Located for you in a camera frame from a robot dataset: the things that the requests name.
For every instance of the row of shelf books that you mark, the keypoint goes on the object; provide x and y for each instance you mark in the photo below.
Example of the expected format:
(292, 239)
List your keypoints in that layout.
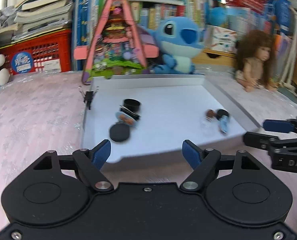
(275, 20)

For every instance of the small brown nut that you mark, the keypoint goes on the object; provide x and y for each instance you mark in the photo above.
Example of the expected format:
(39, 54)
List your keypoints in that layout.
(210, 114)

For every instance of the blue plush ball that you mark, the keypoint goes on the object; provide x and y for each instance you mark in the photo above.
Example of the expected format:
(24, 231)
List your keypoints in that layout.
(217, 16)

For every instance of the stack of books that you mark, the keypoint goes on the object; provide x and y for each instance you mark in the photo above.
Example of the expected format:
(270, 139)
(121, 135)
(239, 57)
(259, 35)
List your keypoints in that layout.
(22, 19)

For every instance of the black round cap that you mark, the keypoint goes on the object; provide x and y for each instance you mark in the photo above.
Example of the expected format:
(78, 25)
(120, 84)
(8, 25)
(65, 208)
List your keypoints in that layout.
(132, 105)

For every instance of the black round disc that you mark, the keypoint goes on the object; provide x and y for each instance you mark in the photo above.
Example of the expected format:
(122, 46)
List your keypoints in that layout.
(119, 132)

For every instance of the wooden drawer box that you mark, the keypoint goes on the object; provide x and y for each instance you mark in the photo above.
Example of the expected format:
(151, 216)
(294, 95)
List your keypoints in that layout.
(214, 57)

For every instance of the small binder clip on box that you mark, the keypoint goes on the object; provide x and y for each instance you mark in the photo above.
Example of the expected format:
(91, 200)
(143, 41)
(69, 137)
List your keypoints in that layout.
(88, 96)

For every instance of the large black binder clip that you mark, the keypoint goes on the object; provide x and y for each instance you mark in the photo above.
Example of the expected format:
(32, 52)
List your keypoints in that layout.
(130, 113)

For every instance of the blue hair clip with bears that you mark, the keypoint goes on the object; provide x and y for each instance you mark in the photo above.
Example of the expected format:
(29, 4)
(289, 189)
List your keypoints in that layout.
(126, 119)

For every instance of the long haired baby doll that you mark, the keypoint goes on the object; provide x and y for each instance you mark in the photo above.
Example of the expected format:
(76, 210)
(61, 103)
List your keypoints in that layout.
(255, 60)

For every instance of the grey shallow cardboard box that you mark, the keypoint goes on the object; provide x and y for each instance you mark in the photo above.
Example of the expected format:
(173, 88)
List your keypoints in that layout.
(172, 107)

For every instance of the white pencil print box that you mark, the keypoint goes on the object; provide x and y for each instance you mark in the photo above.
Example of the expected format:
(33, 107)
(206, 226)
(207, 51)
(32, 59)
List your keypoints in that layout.
(220, 39)

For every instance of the red plastic crate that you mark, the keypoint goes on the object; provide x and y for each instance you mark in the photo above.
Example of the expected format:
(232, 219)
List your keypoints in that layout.
(50, 51)

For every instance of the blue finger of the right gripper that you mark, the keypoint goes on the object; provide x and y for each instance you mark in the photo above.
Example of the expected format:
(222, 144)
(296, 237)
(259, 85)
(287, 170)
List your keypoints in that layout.
(280, 126)
(258, 140)

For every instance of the plain light blue clip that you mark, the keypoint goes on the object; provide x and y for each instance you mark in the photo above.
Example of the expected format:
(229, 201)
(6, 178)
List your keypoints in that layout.
(224, 124)

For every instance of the small black round piece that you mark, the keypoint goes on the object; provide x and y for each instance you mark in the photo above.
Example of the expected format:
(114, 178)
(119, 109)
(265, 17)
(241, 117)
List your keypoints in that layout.
(220, 113)

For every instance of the pink triangular diorama toy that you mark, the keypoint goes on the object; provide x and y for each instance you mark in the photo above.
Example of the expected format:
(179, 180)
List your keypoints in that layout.
(117, 46)

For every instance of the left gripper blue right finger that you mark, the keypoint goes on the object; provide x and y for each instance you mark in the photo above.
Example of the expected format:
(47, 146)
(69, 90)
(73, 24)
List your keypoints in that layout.
(192, 154)

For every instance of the Stitch plush toy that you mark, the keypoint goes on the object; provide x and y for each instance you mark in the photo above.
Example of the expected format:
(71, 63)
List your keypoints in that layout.
(179, 41)

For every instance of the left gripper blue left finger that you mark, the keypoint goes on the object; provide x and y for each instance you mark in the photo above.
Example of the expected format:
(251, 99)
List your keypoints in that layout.
(100, 154)

